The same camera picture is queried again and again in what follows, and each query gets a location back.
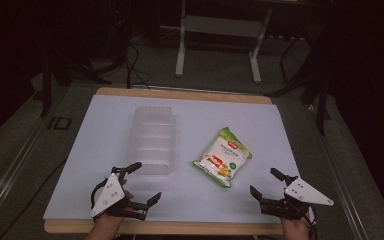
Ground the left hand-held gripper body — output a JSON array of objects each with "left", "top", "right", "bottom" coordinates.
[{"left": 90, "top": 165, "right": 148, "bottom": 222}]

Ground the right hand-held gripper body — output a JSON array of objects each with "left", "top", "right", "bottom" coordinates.
[{"left": 259, "top": 175, "right": 335, "bottom": 222}]

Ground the clear plastic tray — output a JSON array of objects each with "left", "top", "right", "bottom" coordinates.
[{"left": 127, "top": 105, "right": 177, "bottom": 176}]

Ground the white and green snack packet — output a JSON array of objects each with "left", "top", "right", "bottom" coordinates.
[{"left": 192, "top": 126, "right": 253, "bottom": 189}]

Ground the person's left hand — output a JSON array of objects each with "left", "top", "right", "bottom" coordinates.
[{"left": 85, "top": 181, "right": 135, "bottom": 240}]

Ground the person's right hand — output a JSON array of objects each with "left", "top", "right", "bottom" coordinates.
[{"left": 280, "top": 214, "right": 312, "bottom": 240}]

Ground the white table mat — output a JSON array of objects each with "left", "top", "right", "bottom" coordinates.
[{"left": 42, "top": 94, "right": 310, "bottom": 225}]

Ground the black stand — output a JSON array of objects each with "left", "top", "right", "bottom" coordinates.
[
  {"left": 39, "top": 49, "right": 114, "bottom": 118},
  {"left": 264, "top": 19, "right": 333, "bottom": 136}
]

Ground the white metal stand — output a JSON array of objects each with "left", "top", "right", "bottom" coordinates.
[{"left": 174, "top": 0, "right": 274, "bottom": 85}]

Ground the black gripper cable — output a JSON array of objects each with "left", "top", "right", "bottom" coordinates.
[
  {"left": 302, "top": 205, "right": 317, "bottom": 240},
  {"left": 90, "top": 178, "right": 109, "bottom": 210}
]

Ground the metal rail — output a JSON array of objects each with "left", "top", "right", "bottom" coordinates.
[
  {"left": 0, "top": 109, "right": 53, "bottom": 231},
  {"left": 304, "top": 104, "right": 372, "bottom": 240}
]

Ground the black floor cable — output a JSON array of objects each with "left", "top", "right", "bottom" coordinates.
[{"left": 123, "top": 42, "right": 152, "bottom": 90}]

